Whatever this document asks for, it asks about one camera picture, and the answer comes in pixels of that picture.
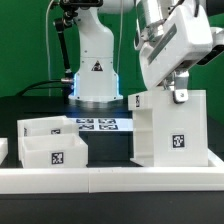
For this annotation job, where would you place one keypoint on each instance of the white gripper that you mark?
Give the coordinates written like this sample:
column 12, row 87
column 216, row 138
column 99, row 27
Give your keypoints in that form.
column 186, row 40

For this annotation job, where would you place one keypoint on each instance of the white drawer cabinet frame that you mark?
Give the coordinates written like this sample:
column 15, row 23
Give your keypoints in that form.
column 166, row 134

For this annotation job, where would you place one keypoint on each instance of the white drawer box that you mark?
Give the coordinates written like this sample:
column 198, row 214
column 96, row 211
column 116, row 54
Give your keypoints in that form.
column 54, row 151
column 46, row 126

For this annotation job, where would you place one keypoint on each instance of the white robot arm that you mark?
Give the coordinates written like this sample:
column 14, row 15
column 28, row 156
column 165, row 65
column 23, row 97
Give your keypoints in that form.
column 96, row 81

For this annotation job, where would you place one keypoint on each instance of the fiducial marker sheet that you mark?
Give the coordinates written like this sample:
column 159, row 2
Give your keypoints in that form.
column 104, row 124

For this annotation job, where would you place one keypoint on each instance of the white left fence block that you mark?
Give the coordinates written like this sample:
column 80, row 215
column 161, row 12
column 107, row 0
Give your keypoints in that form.
column 3, row 149

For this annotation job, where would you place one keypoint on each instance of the white right fence rail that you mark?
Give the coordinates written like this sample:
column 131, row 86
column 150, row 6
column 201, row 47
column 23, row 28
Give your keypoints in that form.
column 214, row 160

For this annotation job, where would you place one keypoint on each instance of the white fence rail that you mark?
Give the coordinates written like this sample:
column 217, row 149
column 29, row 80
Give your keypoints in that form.
column 214, row 160
column 98, row 180

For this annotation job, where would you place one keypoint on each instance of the white front fence rail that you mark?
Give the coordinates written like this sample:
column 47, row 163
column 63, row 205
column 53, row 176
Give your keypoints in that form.
column 98, row 180

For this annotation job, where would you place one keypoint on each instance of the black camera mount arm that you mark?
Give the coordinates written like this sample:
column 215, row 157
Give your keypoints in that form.
column 64, row 36

